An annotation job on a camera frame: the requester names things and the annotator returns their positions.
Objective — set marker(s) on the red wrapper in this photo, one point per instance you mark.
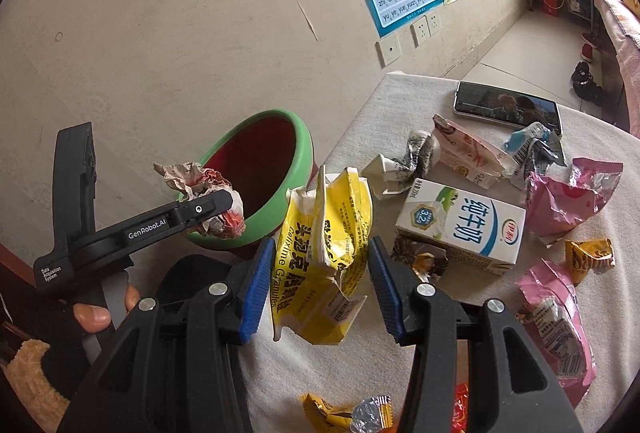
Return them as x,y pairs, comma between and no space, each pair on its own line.
457,413

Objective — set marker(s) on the crushed yellow medicine box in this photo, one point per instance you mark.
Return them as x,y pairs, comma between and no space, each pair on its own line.
305,273

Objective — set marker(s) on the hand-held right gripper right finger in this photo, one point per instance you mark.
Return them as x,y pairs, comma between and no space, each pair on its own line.
385,293

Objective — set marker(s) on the small yellow candy wrapper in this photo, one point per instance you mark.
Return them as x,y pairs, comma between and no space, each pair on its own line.
320,410

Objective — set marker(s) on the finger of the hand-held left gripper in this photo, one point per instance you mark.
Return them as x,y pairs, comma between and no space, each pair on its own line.
210,205

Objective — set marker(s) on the crushed strawberry print carton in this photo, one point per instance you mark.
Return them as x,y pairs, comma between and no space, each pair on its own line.
465,148

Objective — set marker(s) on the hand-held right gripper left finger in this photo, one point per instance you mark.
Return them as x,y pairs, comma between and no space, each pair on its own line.
257,288

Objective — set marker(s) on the red shoe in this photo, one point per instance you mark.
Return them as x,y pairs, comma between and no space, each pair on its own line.
590,47

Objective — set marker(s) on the white and blue milk carton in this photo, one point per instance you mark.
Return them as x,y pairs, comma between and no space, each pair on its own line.
465,223

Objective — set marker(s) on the pink blanket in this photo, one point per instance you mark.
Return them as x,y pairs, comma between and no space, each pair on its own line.
625,53

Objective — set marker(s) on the person's left forearm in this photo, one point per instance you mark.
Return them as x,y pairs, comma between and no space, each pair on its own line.
30,363

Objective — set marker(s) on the red and white paper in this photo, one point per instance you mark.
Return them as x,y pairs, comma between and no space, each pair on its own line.
200,178

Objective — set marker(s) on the yellow and brown candy wrapper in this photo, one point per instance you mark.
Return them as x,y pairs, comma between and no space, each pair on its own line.
587,258

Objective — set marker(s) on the person's left hand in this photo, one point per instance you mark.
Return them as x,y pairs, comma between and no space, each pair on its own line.
92,317

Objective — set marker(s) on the small brown foil wrapper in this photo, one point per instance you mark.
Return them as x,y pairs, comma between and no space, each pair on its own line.
425,263

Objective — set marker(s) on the black shoe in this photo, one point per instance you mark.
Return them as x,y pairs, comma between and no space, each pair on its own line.
589,93
581,72

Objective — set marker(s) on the smartphone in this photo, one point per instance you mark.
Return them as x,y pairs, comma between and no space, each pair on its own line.
500,105

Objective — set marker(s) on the white tablecloth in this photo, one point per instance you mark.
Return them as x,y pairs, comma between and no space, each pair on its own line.
415,103

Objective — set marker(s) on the small silver candy wrapper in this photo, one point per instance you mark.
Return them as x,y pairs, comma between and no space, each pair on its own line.
370,415

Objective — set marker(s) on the pink printed label wrapper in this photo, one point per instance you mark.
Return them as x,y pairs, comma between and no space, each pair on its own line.
555,328

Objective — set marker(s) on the green bowl with red inside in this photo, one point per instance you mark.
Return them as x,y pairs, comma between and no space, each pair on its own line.
300,153

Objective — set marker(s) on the pink foil snack bag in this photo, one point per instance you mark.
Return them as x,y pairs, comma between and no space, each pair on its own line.
560,208

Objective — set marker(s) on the crumpled black and white carton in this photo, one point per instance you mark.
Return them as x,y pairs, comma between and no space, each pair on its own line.
400,168

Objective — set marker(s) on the white round-hole wall socket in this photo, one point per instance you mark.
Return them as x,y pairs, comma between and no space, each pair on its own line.
388,50

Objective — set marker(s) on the yellow cloth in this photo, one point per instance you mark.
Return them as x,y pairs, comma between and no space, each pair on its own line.
631,0

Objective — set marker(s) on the blue and white foil wrapper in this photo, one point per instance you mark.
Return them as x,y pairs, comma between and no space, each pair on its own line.
530,153

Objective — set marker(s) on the white wall power outlet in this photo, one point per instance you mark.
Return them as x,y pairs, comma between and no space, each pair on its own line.
433,23
419,33

